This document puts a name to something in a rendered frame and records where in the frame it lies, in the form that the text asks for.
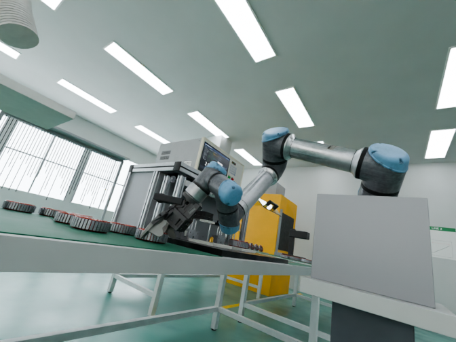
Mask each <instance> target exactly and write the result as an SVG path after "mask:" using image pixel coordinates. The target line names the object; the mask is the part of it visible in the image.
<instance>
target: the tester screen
mask: <svg viewBox="0 0 456 342"><path fill-rule="evenodd" d="M212 161H215V162H217V163H218V162H220V163H221V164H222V165H224V166H226V167H227V168H228V165H229V159H228V158H226V157H225V156H224V155H222V154H221V153H219V152H218V151H216V150H215V149H213V148H212V147H211V146H209V145H208V144H206V143H205V145H204V150H203V153H202V158H201V161H200V164H201V165H203V166H204V167H206V166H205V165H204V164H205V162H208V163H210V162H212ZM200 164H199V169H200V170H203V169H202V168H201V167H200Z"/></svg>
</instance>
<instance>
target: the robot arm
mask: <svg viewBox="0 0 456 342"><path fill-rule="evenodd" d="M262 150H263V164H262V168H261V169H260V170H259V173H258V175H257V176H256V177H255V178H254V179H253V180H252V181H251V182H250V183H249V184H248V185H247V186H246V187H244V188H243V189H242V188H241V187H240V186H239V185H238V184H237V183H236V182H235V181H233V180H231V179H230V178H228V177H226V174H227V172H226V170H225V169H224V168H223V167H222V166H221V165H220V164H218V163H217V162H215V161H212V162H210V163H209V164H208V165H207V166H206V167H205V168H204V169H203V170H202V172H201V173H200V174H199V175H198V176H197V177H196V179H195V180H194V181H193V182H192V183H191V184H190V185H189V186H188V187H187V188H186V189H185V191H186V192H184V193H183V195H184V196H185V197H186V198H185V199H183V198H179V197H174V196H170V195H165V194H163V193H155V194H154V196H153V199H154V200H156V201H157V202H158V203H167V204H172V205H171V206H169V207H168V208H167V209H166V210H164V211H162V212H161V213H159V214H158V215H157V216H156V217H155V218H154V219H153V220H152V221H151V222H150V223H149V224H148V225H147V227H146V228H145V230H144V231H143V232H142V234H141V236H140V238H141V239H142V238H143V237H145V236H146V234H148V233H152V234H153V235H155V236H157V237H159V238H160V237H161V236H162V235H163V234H164V233H167V234H168V235H169V237H170V238H172V239H175V238H176V234H175V232H174V230H176V231H179V232H183V233H184V232H185V230H186V229H187V228H188V227H189V226H190V224H191V223H192V222H193V220H192V219H193V217H194V215H195V214H196V213H197V212H198V211H201V209H202V207H201V206H200V204H199V203H202V202H203V201H204V200H205V198H206V197H207V196H208V195H209V194H210V192H211V193H213V194H214V196H215V200H216V208H217V212H218V223H219V225H220V228H221V231H222V232H223V233H224V234H227V235H232V234H234V233H237V232H238V231H239V229H240V220H241V219H242V218H243V217H244V216H245V215H246V213H247V212H248V211H249V210H250V209H251V208H252V207H253V206H254V205H255V203H256V202H257V201H258V200H259V199H260V197H261V196H262V195H263V194H264V193H265V192H266V190H268V188H269V187H270V186H273V185H275V184H276V183H277V182H278V181H279V179H280V177H281V176H282V175H283V173H284V171H285V169H286V166H287V163H288V160H290V159H291V158H294V159H299V160H302V161H305V162H310V163H313V164H318V165H321V166H326V167H329V168H334V169H338V170H342V171H345V172H350V173H352V174H353V176H354V178H357V179H360V180H362V181H361V185H360V188H359V190H358V195H370V196H388V197H398V194H399V192H400V189H401V186H402V183H403V181H404V177H405V175H406V172H407V171H408V169H409V167H408V166H409V162H410V157H409V155H408V153H407V152H405V151H404V150H402V149H401V148H399V147H396V146H393V145H389V144H384V143H381V144H379V143H375V144H372V145H371V146H370V147H363V148H361V149H359V150H356V149H350V148H345V147H339V146H335V145H328V144H324V143H320V142H314V141H310V140H303V139H299V138H297V137H296V135H295V134H291V133H289V129H288V128H285V127H276V128H270V129H268V130H266V131H264V133H263V135H262Z"/></svg>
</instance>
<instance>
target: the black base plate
mask: <svg viewBox="0 0 456 342"><path fill-rule="evenodd" d="M167 243H171V244H176V245H179V246H184V247H186V248H191V249H194V250H199V251H202V252H207V253H210V254H215V255H218V256H221V257H231V258H237V259H248V260H254V261H266V262H272V263H283V264H288V260H286V259H281V258H277V257H274V256H268V255H264V254H259V253H252V252H244V251H240V250H234V249H227V248H219V247H215V246H209V245H205V244H200V243H197V242H191V241H189V240H184V239H180V238H179V237H176V238H175V239H172V238H171V237H168V241H167Z"/></svg>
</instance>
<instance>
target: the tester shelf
mask: <svg viewBox="0 0 456 342"><path fill-rule="evenodd" d="M154 171H158V172H163V173H164V174H167V175H170V176H175V177H176V179H177V178H178V175H184V176H186V177H187V178H186V180H188V181H191V182H193V181H194V180H195V179H196V177H197V176H198V175H199V174H200V173H201V172H200V171H199V170H196V169H195V168H192V167H191V166H189V165H187V164H185V163H183V162H181V161H176V162H166V163H155V164H136V165H130V168H129V170H128V172H154Z"/></svg>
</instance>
